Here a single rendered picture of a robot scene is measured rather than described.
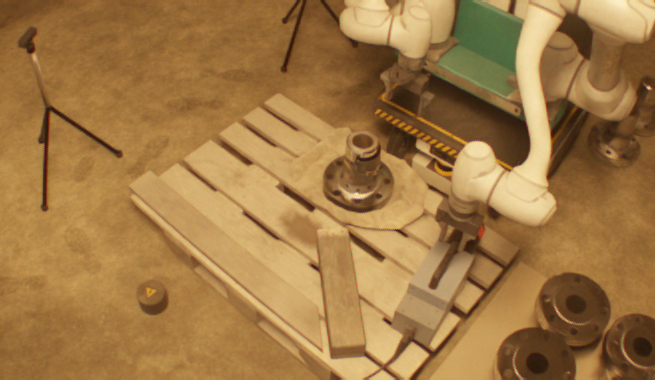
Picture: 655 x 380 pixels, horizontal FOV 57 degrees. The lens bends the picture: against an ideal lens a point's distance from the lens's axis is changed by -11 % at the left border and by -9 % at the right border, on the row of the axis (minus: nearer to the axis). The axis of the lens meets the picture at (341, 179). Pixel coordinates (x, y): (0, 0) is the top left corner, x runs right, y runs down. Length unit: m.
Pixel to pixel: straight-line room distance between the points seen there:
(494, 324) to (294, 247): 0.75
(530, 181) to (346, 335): 0.74
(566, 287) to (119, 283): 1.56
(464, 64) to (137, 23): 1.88
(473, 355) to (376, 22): 1.15
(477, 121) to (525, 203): 0.93
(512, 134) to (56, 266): 1.80
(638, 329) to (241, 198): 1.47
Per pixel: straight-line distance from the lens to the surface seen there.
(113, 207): 2.70
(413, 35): 2.07
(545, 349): 2.10
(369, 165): 2.30
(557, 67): 2.21
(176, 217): 2.39
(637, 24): 1.66
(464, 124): 2.54
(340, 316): 2.06
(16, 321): 2.51
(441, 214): 1.88
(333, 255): 2.18
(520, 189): 1.69
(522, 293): 2.49
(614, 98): 2.16
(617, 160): 3.08
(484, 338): 2.35
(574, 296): 2.26
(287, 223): 2.37
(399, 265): 2.31
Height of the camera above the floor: 2.01
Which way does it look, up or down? 48 degrees down
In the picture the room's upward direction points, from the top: 5 degrees clockwise
